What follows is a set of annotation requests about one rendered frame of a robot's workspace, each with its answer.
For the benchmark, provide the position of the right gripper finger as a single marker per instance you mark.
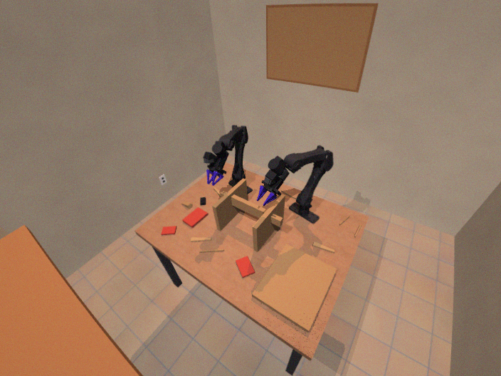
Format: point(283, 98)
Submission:
point(214, 177)
point(208, 173)

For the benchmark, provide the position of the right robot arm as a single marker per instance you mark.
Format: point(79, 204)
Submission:
point(237, 135)

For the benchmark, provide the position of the red flat block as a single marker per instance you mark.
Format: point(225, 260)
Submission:
point(245, 266)
point(195, 217)
point(168, 230)

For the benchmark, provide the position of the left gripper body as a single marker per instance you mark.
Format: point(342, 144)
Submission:
point(271, 189)

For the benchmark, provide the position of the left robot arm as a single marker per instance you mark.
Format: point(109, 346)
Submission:
point(293, 162)

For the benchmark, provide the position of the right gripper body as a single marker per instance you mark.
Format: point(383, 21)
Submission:
point(217, 169)

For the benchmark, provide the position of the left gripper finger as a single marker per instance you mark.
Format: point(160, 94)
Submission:
point(263, 190)
point(270, 198)

